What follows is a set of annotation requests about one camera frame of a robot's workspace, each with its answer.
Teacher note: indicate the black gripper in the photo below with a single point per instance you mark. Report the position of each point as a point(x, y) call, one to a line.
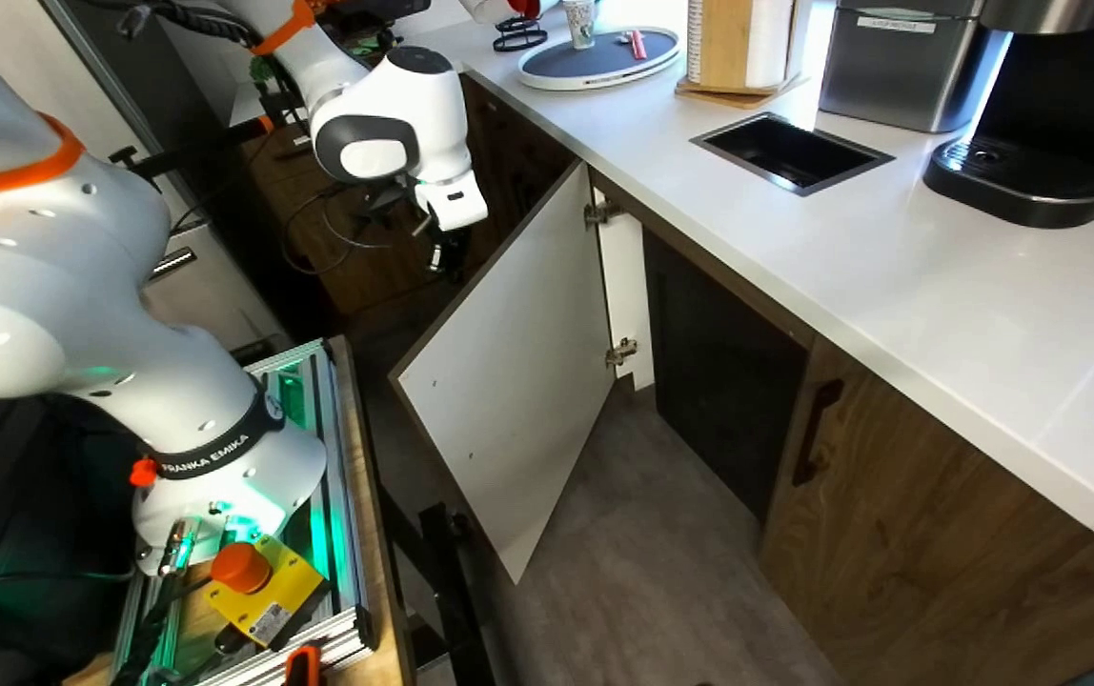
point(403, 209)

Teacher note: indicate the wooden cabinet door white inside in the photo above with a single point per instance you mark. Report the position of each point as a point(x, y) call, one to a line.
point(509, 366)

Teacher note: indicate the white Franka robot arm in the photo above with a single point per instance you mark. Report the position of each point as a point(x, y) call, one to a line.
point(36, 279)

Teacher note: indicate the dark wooden drawer cabinet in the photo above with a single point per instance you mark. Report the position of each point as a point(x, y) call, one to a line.
point(356, 279)

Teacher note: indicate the metal door hinge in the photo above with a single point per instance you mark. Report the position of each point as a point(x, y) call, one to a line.
point(623, 353)
point(595, 207)

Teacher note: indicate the cabinet carcass with dark interior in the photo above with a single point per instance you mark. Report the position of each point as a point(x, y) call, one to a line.
point(722, 381)

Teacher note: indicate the black slanted pole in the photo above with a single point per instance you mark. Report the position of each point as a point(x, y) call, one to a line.
point(206, 190)

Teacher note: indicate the round dark tray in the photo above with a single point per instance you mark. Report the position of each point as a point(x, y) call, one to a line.
point(595, 67)

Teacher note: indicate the red object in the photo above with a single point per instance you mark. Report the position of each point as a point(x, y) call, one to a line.
point(528, 9)

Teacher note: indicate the white cup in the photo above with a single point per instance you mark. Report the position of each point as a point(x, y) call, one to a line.
point(582, 23)

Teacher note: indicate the small red item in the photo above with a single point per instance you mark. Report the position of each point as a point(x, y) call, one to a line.
point(639, 46)

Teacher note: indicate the black clamp knob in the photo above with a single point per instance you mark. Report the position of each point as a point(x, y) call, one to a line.
point(129, 156)

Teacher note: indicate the black floor stand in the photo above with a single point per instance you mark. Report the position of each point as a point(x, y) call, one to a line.
point(450, 594)

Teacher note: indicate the light wooden box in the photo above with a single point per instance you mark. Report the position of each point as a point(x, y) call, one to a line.
point(737, 42)

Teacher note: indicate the yellow emergency stop box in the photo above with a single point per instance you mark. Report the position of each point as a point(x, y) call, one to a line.
point(279, 592)

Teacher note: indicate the black rectangular countertop recess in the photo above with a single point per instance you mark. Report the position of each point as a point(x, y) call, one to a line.
point(793, 155)

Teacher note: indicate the stainless steel box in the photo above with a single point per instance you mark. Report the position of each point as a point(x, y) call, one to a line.
point(902, 68)

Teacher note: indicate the dark bag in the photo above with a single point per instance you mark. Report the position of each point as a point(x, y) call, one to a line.
point(13, 574)

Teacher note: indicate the black coffee machine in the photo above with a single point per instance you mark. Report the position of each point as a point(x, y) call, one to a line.
point(1064, 117)

